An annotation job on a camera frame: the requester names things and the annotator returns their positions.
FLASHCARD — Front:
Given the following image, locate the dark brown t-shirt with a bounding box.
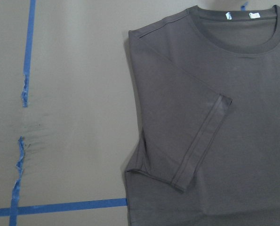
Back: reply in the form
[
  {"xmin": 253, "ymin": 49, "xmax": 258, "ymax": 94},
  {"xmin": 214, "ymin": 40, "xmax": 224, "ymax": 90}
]
[{"xmin": 124, "ymin": 6, "xmax": 280, "ymax": 226}]

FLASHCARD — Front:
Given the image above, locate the blue tape centre vertical line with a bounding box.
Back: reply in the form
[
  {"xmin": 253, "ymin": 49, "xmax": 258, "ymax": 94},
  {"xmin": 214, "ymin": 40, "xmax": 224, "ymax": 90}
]
[{"xmin": 240, "ymin": 1, "xmax": 248, "ymax": 11}]

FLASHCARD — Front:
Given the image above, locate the blue tape vertical line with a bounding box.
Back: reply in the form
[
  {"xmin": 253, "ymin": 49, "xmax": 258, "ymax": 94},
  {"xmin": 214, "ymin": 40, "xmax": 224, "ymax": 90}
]
[
  {"xmin": 240, "ymin": 1, "xmax": 248, "ymax": 11},
  {"xmin": 9, "ymin": 0, "xmax": 36, "ymax": 226}
]

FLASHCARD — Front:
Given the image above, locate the blue tape left vertical line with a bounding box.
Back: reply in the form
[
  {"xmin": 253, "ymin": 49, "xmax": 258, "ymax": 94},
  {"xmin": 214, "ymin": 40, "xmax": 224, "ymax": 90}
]
[{"xmin": 9, "ymin": 0, "xmax": 36, "ymax": 226}]

